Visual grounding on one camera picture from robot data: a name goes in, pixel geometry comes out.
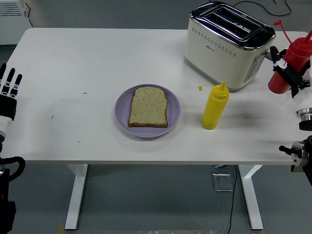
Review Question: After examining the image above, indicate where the purple round plate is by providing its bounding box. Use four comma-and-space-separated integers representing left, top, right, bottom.
115, 84, 181, 139

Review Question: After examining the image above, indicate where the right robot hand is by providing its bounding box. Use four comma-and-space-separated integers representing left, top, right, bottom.
269, 45, 312, 110

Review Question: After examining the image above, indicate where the slice of bread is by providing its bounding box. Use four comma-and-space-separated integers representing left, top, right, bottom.
128, 86, 169, 129

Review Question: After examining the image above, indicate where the metal floor socket plate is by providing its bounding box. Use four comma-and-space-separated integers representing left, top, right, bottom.
212, 173, 234, 193

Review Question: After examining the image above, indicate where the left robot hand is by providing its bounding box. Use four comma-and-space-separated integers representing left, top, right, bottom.
0, 63, 23, 134

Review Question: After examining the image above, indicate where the black power cord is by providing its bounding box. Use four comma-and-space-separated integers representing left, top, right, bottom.
230, 0, 292, 17

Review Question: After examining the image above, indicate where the thin black cable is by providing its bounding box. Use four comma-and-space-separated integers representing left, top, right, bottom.
24, 0, 34, 28

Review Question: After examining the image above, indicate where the white table leg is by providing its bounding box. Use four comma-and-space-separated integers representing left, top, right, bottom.
64, 164, 88, 230
238, 165, 264, 230

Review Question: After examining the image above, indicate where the black floor cable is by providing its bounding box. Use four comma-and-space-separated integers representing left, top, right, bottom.
226, 165, 238, 234

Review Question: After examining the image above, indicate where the yellow squeeze bottle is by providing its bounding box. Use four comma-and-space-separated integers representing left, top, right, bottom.
197, 81, 230, 130

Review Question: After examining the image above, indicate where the cream and chrome toaster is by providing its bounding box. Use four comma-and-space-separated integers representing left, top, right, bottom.
184, 1, 277, 92

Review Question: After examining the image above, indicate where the red squeeze bottle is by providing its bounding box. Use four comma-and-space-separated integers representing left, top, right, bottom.
268, 19, 312, 95

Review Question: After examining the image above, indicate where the white ribbed appliance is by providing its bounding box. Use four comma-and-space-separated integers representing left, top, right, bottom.
0, 0, 34, 46

